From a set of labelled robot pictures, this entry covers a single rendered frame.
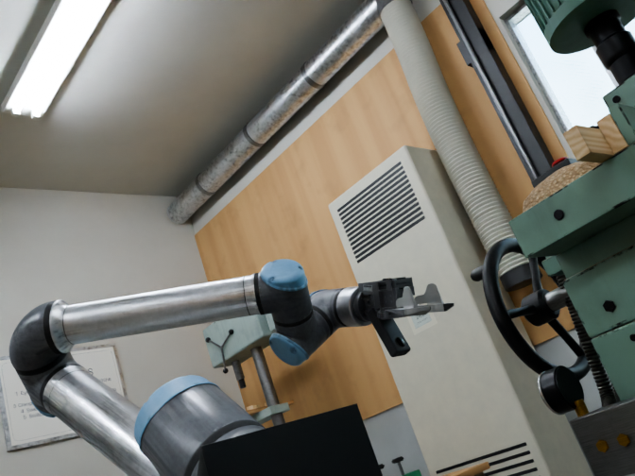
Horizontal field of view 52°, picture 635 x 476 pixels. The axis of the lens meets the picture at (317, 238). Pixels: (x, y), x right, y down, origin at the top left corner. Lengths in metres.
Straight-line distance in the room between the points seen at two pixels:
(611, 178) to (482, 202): 1.79
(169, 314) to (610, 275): 0.85
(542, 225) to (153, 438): 0.64
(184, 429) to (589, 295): 0.60
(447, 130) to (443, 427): 1.21
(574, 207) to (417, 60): 2.12
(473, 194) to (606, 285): 1.75
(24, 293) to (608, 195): 3.25
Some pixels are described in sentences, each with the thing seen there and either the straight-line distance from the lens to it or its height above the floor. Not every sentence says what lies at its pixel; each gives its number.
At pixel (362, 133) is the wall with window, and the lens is 3.32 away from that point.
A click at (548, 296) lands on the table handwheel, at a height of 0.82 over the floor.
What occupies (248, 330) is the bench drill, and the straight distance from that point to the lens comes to 3.22.
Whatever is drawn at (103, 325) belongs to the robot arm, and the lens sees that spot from 1.43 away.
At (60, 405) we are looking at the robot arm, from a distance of 1.48.
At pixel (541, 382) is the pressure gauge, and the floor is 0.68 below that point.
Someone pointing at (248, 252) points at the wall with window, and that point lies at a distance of 3.95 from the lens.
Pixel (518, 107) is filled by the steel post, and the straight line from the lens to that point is 2.75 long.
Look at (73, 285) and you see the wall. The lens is 3.87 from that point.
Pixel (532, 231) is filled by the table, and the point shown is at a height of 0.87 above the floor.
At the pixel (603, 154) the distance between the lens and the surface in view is 0.88.
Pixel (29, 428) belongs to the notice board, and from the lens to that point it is 3.51.
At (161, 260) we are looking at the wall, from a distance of 4.20.
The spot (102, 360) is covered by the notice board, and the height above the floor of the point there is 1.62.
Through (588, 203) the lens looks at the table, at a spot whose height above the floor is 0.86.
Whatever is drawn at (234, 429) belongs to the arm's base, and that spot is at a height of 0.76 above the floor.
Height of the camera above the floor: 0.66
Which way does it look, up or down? 20 degrees up
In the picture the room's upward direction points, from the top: 20 degrees counter-clockwise
